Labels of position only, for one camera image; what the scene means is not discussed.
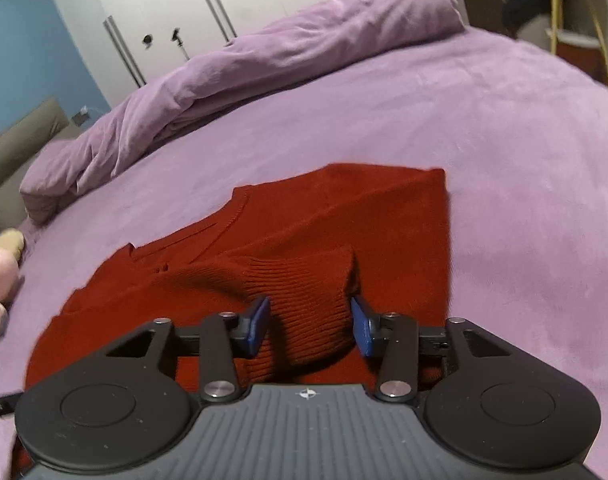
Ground red knit sweater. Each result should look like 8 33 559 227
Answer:
25 164 450 385

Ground purple bed blanket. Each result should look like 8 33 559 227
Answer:
0 27 608 480

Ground grey-green headboard cushion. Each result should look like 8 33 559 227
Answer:
0 96 82 232

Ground white wardrobe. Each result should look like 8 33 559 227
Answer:
54 0 324 106

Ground purple rolled duvet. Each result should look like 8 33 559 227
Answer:
20 0 464 224

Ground yellow-legged side table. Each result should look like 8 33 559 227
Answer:
545 0 608 86

